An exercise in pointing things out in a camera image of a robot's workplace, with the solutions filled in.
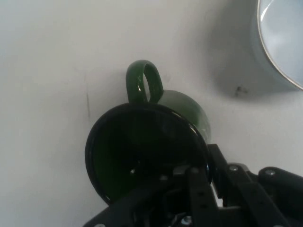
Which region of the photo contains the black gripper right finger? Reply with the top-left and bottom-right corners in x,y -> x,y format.
207,143 -> 303,227

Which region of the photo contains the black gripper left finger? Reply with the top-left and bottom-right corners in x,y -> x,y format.
82,165 -> 222,227

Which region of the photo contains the green mug with white print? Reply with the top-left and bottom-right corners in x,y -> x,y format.
84,60 -> 212,205

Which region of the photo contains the white enamel mug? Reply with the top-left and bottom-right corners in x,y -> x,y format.
250,0 -> 303,92

